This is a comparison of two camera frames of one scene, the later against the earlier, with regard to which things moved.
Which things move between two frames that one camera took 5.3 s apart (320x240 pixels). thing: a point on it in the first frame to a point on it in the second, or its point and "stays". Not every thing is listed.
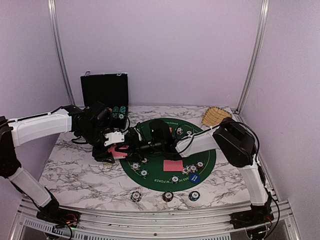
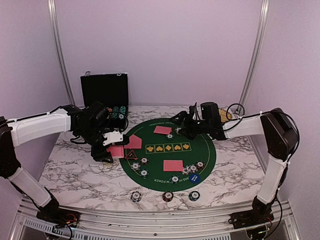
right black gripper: (134, 148) to (182, 115)
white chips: (189, 169) stays
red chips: (200, 164) stays
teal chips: (144, 172) stays
